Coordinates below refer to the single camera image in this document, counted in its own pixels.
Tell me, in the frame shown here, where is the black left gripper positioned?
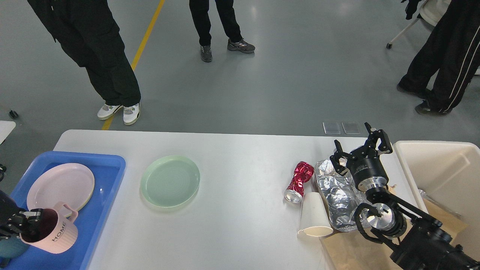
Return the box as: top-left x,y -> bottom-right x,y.
0,191 -> 42,239

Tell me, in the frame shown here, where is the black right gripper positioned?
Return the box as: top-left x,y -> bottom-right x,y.
330,122 -> 393,192

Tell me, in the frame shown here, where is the teal mug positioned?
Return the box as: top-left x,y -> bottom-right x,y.
0,237 -> 30,259

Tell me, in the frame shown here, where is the pink HOME mug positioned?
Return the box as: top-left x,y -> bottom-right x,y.
19,202 -> 78,254

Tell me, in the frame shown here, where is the mint green plate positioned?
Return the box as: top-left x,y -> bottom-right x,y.
139,155 -> 200,211

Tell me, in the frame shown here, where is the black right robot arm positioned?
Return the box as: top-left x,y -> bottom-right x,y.
330,123 -> 479,270

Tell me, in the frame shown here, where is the clear floor plate right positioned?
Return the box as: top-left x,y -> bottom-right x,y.
342,121 -> 361,135

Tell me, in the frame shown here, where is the clear floor plate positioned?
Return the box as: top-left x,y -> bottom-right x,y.
322,121 -> 342,135
342,121 -> 361,135

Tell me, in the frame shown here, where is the crumpled aluminium foil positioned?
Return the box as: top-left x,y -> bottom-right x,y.
314,159 -> 367,232

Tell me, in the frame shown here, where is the clear floor plate left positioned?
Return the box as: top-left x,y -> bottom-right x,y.
322,121 -> 342,135

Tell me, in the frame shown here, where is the crushed red can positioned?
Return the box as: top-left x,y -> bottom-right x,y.
283,161 -> 314,204

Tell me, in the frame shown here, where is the pink plate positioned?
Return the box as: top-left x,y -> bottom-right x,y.
26,163 -> 95,211

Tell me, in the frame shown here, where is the white paper cup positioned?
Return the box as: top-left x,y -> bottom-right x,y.
298,192 -> 334,237

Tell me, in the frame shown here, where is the beige plastic bin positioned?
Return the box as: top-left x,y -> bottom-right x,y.
394,141 -> 480,260

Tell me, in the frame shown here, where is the brown paper bag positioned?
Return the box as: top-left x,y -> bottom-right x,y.
322,195 -> 468,270

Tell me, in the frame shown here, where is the white side table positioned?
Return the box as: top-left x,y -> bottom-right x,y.
0,121 -> 17,144

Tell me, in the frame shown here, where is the blue plastic tray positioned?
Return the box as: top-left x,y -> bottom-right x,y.
6,151 -> 126,270

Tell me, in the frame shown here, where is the chair caster at left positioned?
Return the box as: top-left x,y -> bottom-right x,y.
9,110 -> 19,119

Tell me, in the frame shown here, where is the person in striped trousers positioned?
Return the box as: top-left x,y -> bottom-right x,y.
397,0 -> 480,116

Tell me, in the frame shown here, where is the black garment on chair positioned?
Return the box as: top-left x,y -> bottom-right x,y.
401,0 -> 421,20

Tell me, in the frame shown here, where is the white office chair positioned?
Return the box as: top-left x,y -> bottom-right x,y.
386,0 -> 451,50

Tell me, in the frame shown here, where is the person in white sneakers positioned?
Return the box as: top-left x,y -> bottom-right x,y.
28,0 -> 141,125

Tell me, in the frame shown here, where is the person in dark sneakers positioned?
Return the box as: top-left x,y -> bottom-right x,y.
189,0 -> 255,63

